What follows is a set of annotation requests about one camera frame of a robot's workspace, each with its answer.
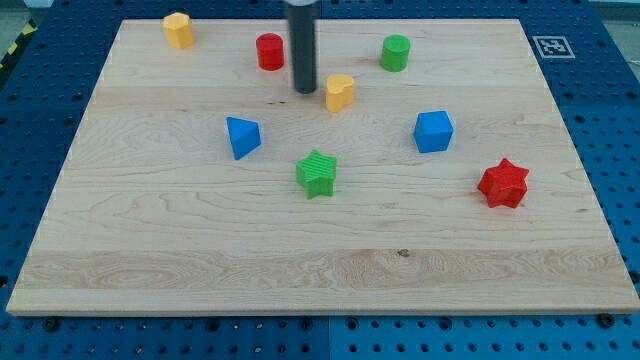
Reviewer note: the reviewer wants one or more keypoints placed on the green star block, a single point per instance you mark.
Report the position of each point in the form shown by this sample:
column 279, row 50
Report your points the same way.
column 316, row 174

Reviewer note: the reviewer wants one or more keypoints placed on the blue triangle block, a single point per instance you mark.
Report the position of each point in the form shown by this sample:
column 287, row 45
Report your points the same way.
column 244, row 136

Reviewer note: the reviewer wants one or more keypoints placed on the yellow heart block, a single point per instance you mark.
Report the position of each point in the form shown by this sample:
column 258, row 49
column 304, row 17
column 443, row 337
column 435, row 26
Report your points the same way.
column 339, row 92

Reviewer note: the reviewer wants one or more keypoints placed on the blue cube block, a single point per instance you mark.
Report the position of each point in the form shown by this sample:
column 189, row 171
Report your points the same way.
column 433, row 131

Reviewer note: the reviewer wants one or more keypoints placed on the red cylinder block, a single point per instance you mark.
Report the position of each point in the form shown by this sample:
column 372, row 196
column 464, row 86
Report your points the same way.
column 270, row 51

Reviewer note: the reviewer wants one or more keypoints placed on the green cylinder block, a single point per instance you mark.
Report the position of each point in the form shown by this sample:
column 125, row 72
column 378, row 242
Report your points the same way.
column 395, row 53

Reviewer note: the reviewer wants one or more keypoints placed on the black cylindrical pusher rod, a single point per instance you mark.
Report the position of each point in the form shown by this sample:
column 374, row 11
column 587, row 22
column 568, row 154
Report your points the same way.
column 302, row 36

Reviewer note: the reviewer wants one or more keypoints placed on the light wooden board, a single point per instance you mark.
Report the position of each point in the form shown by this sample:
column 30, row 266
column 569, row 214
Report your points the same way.
column 152, row 215

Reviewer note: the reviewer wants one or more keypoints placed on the red star block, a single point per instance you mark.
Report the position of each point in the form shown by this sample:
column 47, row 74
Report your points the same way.
column 504, row 184

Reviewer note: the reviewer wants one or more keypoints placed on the yellow hexagon block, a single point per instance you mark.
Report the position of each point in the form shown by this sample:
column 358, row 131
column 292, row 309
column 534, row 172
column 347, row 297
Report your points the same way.
column 178, row 30

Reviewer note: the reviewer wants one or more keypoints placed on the white fiducial marker tag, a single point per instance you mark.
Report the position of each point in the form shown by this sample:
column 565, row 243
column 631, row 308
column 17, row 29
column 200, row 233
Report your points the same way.
column 553, row 47

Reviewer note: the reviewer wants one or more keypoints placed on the black bolt front left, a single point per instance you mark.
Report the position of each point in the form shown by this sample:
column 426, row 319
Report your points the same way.
column 50, row 324

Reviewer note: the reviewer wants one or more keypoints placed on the black bolt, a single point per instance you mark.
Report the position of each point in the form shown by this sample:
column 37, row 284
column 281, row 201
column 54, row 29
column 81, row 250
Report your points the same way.
column 50, row 324
column 605, row 320

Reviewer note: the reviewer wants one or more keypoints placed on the black bolt front right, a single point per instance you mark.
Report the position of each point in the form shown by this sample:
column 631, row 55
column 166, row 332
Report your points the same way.
column 605, row 320

